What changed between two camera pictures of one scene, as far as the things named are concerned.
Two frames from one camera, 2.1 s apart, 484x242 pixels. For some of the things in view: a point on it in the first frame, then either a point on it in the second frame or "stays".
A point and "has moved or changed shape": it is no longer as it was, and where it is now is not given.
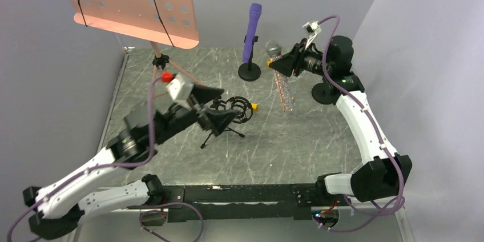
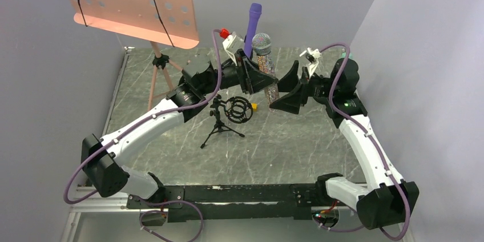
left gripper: x=200 y=110 -> x=244 y=76
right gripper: x=298 y=61 -> x=305 y=85
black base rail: x=214 y=202 stays
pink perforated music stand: x=156 y=4 stays
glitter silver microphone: x=273 y=49 has moved or changed shape
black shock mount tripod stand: x=234 y=103 stays
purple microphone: x=255 y=12 stays
